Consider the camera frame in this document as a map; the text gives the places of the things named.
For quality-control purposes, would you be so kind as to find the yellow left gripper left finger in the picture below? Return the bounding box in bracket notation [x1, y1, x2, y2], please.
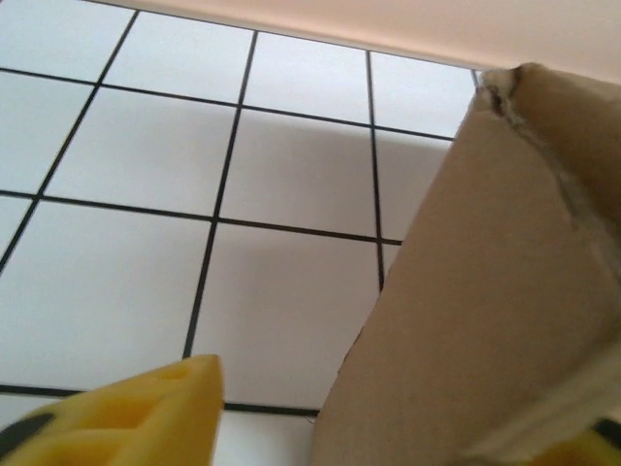
[0, 353, 225, 466]

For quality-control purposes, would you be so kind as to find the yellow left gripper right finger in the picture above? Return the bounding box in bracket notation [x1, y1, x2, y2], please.
[581, 416, 621, 466]

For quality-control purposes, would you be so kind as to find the brown cardboard paper box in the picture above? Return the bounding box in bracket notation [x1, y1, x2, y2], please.
[310, 61, 621, 466]

